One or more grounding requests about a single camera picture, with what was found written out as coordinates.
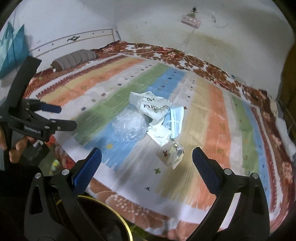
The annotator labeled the clear plastic bag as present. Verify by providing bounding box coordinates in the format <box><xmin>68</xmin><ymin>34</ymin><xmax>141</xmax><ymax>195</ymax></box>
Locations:
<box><xmin>112</xmin><ymin>108</ymin><xmax>149</xmax><ymax>142</ymax></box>

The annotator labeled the white printed plastic bag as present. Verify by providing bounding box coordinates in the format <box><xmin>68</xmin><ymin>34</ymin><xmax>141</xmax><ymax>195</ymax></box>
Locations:
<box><xmin>129</xmin><ymin>91</ymin><xmax>172</xmax><ymax>124</ymax></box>

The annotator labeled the black round trash bin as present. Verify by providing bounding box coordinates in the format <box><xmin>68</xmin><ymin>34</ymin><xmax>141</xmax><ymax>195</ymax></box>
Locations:
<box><xmin>55</xmin><ymin>194</ymin><xmax>134</xmax><ymax>241</ymax></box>

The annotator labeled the person's left hand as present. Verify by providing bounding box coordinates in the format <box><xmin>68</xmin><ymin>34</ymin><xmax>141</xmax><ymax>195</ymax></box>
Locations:
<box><xmin>1</xmin><ymin>128</ymin><xmax>36</xmax><ymax>163</ymax></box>

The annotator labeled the striped colourful bed mat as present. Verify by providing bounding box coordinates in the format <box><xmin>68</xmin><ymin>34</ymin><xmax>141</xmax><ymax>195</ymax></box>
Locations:
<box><xmin>23</xmin><ymin>53</ymin><xmax>282</xmax><ymax>230</ymax></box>

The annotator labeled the small clear plastic wrapper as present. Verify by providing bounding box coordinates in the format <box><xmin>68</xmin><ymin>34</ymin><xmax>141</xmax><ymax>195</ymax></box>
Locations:
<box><xmin>166</xmin><ymin>143</ymin><xmax>184</xmax><ymax>170</ymax></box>

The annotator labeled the blue surgical face mask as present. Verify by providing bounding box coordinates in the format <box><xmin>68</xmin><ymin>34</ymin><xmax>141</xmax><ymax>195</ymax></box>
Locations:
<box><xmin>163</xmin><ymin>106</ymin><xmax>184</xmax><ymax>139</ymax></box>

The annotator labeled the grey rolled pillow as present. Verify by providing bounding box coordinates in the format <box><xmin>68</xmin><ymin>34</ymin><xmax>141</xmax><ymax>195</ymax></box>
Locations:
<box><xmin>51</xmin><ymin>49</ymin><xmax>97</xmax><ymax>71</ymax></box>

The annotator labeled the teal hanging bag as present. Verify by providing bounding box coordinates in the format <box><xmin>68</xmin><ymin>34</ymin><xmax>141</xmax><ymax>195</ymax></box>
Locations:
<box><xmin>1</xmin><ymin>22</ymin><xmax>29</xmax><ymax>78</ymax></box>

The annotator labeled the white bed headboard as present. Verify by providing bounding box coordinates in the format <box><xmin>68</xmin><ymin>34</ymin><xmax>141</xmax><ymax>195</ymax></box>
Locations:
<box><xmin>30</xmin><ymin>29</ymin><xmax>116</xmax><ymax>57</ymax></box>

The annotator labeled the brown floral bed blanket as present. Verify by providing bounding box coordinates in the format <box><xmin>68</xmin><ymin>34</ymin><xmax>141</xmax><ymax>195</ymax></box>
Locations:
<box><xmin>21</xmin><ymin>41</ymin><xmax>293</xmax><ymax>240</ymax></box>

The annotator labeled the white pillow at bedside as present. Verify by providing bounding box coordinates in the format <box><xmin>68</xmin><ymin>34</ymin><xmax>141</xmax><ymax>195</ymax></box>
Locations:
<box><xmin>275</xmin><ymin>118</ymin><xmax>295</xmax><ymax>161</ymax></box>

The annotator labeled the mustard yellow hanging garment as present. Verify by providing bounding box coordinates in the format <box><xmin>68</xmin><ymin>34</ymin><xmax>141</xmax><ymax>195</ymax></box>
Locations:
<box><xmin>279</xmin><ymin>43</ymin><xmax>295</xmax><ymax>138</ymax></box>

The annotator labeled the white wall cable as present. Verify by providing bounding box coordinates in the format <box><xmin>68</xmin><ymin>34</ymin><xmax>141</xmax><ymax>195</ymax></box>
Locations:
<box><xmin>210</xmin><ymin>14</ymin><xmax>230</xmax><ymax>30</ymax></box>

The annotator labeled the wall socket with plug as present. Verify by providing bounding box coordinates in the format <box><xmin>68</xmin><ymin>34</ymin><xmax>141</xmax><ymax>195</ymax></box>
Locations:
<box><xmin>188</xmin><ymin>6</ymin><xmax>199</xmax><ymax>18</ymax></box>

